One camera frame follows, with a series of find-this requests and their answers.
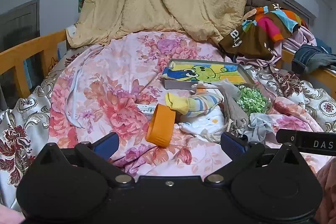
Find white muslin cloth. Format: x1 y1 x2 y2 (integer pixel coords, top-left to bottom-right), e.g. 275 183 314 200
178 106 226 141

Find small white blue carton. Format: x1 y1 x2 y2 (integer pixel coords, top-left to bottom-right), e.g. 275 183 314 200
136 105 156 121

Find wooden bed frame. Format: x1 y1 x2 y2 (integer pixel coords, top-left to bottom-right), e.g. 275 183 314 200
0 29 336 109

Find grey sock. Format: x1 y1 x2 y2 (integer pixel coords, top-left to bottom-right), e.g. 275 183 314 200
248 112 275 143

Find pink fleece clothing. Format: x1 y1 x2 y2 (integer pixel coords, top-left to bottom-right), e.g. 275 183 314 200
314 161 336 224
0 204 25 224

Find pink floral quilt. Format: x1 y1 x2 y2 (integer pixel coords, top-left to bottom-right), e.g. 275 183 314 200
49 31 324 178

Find blue jeans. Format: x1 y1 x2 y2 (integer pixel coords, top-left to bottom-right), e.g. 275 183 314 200
291 44 336 75

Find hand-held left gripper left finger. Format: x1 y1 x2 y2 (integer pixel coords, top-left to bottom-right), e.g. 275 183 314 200
35 132 135 188

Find grey drawstring pouch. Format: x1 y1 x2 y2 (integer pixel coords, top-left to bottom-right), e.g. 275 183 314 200
205 79 250 144

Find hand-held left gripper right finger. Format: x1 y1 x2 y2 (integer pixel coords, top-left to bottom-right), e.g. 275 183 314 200
203 132 302 188

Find pastel striped cloth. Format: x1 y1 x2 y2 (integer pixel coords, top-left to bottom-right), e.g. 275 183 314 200
184 94 224 119

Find light pink garment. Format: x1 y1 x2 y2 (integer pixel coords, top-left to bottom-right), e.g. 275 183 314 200
236 26 319 67

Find grey shallow box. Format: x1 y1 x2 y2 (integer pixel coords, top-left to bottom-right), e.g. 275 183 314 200
161 58 256 90

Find brown colourful striped garment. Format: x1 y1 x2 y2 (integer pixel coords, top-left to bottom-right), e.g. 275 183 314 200
219 4 302 62

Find grey garment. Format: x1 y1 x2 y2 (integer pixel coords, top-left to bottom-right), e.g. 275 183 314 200
319 54 336 67

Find grey panel door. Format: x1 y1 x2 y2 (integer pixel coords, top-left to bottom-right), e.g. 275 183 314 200
0 0 44 109

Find yellow cloth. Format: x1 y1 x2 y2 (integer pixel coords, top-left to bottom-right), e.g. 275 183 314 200
165 92 190 116

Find orange plastic ring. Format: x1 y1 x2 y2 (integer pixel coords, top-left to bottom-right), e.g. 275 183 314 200
146 104 176 148

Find satin patterned bedspread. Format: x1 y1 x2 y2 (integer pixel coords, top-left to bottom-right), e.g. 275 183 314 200
0 56 336 211

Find glass jar of green stars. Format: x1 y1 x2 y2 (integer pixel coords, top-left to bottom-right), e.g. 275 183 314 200
235 85 273 115

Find cartoon print towel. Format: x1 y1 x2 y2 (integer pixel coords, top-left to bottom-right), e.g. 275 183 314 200
162 61 247 83

